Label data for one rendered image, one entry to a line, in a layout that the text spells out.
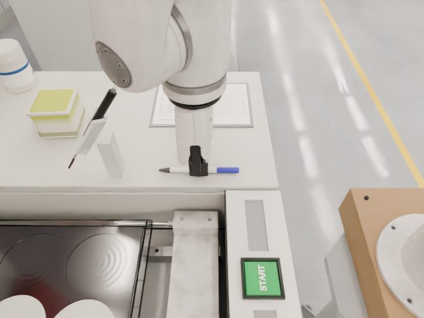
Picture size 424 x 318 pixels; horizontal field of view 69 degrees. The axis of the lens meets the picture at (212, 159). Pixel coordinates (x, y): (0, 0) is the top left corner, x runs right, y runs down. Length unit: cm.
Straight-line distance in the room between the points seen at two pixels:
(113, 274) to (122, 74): 34
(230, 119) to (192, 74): 29
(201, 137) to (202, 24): 15
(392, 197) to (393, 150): 151
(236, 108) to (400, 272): 41
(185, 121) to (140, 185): 18
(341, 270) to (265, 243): 21
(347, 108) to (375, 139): 31
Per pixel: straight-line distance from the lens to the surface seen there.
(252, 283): 45
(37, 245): 62
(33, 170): 63
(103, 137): 51
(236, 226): 49
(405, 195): 70
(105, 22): 28
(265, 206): 52
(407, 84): 282
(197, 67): 35
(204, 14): 33
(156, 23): 26
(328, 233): 167
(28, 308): 57
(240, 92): 71
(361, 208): 64
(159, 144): 60
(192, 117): 39
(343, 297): 64
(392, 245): 62
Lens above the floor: 139
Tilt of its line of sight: 49 degrees down
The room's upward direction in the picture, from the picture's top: straight up
